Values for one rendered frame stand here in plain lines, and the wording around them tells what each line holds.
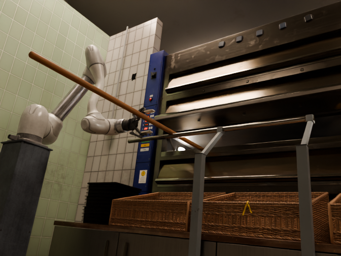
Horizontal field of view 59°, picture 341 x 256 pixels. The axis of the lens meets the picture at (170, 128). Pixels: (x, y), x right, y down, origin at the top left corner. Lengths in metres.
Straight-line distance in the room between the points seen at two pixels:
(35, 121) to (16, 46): 0.97
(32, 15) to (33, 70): 0.49
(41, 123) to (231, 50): 1.48
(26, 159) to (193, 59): 1.51
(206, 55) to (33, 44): 1.49
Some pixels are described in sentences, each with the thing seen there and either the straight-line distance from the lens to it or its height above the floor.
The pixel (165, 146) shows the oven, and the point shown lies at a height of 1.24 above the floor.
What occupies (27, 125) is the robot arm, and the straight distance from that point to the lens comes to 2.04.
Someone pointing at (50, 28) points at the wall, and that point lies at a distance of 3.11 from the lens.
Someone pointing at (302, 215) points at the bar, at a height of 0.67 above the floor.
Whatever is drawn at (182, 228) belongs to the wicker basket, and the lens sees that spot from 1.62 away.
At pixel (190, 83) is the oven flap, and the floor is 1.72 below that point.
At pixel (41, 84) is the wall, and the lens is 2.87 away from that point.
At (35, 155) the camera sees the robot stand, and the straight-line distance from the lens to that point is 1.99.
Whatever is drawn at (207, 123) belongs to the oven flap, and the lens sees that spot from 2.27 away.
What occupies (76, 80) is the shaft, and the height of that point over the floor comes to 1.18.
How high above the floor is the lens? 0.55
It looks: 20 degrees up
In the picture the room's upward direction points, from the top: 6 degrees clockwise
